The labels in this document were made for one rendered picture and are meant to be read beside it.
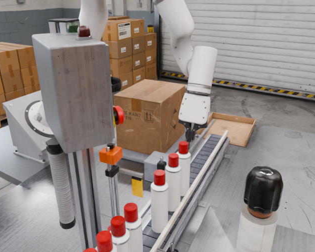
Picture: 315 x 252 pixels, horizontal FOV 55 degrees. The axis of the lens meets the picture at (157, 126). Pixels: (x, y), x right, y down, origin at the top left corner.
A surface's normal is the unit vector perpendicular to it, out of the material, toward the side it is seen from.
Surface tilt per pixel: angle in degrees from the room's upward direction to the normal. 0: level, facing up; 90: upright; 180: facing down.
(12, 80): 90
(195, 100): 67
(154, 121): 90
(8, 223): 0
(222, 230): 0
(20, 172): 0
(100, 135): 90
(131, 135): 90
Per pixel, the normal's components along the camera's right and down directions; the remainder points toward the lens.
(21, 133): -0.49, 0.36
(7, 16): 0.84, 0.22
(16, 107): 0.57, -0.55
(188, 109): -0.39, 0.04
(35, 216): 0.00, -0.91
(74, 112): 0.49, 0.36
